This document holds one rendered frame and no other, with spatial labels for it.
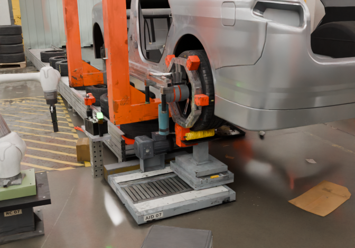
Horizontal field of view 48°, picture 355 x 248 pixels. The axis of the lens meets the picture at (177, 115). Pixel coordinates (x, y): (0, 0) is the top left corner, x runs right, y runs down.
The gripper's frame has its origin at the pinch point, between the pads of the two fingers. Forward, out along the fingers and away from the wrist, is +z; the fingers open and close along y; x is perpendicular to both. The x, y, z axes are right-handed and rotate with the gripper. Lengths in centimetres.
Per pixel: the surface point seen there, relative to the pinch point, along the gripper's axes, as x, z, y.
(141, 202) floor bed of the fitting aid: 54, 68, -3
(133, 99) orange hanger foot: 59, 2, -72
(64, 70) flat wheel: -42, 25, -495
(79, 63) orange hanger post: 4, -14, -254
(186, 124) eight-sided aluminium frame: 96, 16, -21
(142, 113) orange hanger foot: 66, 15, -72
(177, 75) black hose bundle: 90, -26, -14
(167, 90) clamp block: 81, -16, -10
